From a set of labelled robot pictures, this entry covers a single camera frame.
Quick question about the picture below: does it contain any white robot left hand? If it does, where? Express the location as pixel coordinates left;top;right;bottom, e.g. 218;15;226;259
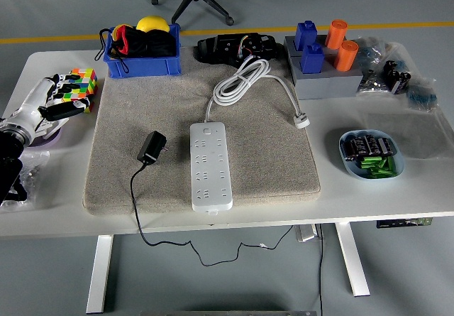
4;73;92;134

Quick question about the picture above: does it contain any black power adapter with cord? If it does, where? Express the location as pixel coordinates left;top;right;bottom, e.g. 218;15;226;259
129;130;296;266

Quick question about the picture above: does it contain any white power strip with cord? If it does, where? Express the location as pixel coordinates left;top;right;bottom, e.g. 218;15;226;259
189;57;312;214

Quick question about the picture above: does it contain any white socket cover plate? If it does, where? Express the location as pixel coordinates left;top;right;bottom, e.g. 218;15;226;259
37;118;70;135

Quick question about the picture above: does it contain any purple tray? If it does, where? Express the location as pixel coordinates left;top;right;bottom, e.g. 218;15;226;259
26;119;70;149

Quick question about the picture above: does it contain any multicolour puzzle cube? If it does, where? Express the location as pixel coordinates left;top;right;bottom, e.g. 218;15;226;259
60;67;99;114

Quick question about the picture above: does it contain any big clear bag of screws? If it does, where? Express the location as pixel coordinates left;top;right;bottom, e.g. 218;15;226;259
0;151;50;212

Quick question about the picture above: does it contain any blue plastic bin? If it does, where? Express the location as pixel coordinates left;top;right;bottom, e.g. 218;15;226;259
102;23;182;79

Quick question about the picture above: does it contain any yellow ball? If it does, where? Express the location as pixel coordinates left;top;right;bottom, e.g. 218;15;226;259
136;16;170;33

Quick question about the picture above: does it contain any white table leg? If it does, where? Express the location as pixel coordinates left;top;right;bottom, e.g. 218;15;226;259
335;222;371;298
86;234;114;314

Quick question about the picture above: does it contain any black electronic device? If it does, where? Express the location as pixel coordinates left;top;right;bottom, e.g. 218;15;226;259
193;31;278;65

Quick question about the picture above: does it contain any grey-brown mat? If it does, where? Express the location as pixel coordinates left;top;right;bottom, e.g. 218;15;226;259
83;44;322;216

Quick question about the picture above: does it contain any blue plastic block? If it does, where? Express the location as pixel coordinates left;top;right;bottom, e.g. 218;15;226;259
300;43;326;75
294;20;319;51

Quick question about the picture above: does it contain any grey block base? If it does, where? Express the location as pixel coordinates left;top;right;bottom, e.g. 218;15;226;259
283;34;365;101

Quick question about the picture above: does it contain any silver metal box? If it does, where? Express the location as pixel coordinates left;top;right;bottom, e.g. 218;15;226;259
295;225;319;242

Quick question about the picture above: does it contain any orange cylinder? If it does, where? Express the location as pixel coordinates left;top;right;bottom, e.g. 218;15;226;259
324;19;348;50
335;40;360;72

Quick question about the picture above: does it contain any black capacitor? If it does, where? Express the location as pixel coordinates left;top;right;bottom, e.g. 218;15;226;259
340;140;358;163
365;134;381;156
377;136;397;157
350;135;370;157

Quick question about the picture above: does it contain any small clear bag of screws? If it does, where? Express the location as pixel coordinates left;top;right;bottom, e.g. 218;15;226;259
355;67;389;97

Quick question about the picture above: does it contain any clear bag of blue components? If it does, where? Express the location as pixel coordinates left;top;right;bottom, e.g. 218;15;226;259
354;36;394;70
404;77;439;113

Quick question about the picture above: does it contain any green battery cell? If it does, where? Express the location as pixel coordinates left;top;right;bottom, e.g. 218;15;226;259
365;168;397;179
360;156;382;170
377;156;397;175

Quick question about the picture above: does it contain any clear bag of black capacitors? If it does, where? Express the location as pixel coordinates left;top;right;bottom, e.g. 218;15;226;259
381;59;413;95

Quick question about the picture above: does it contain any yellow floor tape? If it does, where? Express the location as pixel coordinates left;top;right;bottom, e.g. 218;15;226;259
0;21;454;45

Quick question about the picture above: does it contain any light blue tray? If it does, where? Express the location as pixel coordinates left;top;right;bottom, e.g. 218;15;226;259
338;129;406;181

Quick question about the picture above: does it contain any large empty clear bag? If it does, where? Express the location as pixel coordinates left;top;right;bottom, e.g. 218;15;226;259
350;108;454;160

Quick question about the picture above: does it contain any black table control panel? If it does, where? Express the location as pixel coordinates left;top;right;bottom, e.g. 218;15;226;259
376;217;433;229

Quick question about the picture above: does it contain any black drawstring bag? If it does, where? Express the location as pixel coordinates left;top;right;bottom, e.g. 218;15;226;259
94;24;178;74

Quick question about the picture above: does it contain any thin black hanging cable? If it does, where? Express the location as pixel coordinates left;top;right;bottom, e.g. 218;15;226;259
317;223;324;316

